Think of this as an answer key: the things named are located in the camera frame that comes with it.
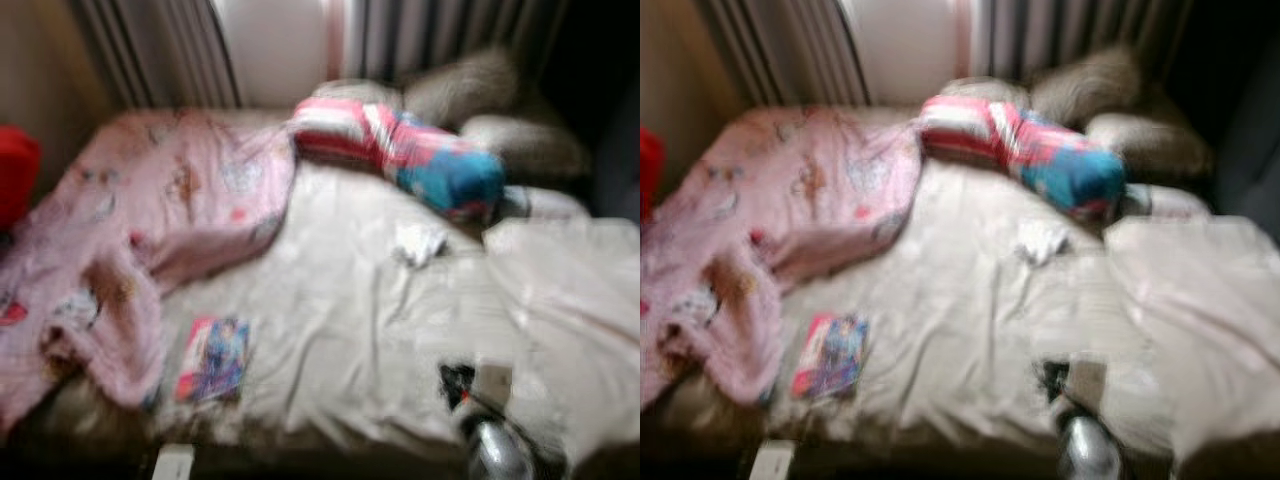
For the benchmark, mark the colourful comic book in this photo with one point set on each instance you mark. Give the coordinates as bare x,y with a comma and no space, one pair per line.
212,360
828,355

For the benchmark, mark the flat beige pillow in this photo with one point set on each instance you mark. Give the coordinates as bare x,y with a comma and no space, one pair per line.
360,93
985,90

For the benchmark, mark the red white blue bolster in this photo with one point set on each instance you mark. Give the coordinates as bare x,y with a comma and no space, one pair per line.
1070,175
440,175

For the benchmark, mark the pink cartoon print blanket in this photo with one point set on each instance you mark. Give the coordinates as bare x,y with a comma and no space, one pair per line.
760,200
130,220

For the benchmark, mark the wide beige pillow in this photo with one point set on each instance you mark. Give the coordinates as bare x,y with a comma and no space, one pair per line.
1150,145
530,145

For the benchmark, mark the pink sheer curtain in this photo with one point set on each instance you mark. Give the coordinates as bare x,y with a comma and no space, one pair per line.
965,40
335,40

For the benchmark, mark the white crumpled cloth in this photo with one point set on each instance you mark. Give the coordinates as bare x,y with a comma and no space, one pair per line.
1040,240
418,243

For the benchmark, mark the dark grey tufted headboard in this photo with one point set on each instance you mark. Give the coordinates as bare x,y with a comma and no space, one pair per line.
1250,150
620,150

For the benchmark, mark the white striped pillow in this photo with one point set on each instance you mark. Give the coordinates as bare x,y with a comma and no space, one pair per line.
1170,203
545,204

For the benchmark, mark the long red sofa cushion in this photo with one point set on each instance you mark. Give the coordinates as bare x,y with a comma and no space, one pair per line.
18,175
650,175

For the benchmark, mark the beige floral duvet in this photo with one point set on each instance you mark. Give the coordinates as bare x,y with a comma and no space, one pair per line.
570,300
1200,300

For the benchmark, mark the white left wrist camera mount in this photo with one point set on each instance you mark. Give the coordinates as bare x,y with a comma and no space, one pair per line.
173,463
770,462

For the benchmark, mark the bed with beige floral sheet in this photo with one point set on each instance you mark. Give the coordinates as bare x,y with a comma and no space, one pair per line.
330,300
960,300

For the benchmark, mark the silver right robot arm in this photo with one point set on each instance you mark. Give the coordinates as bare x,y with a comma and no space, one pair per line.
1085,450
495,450

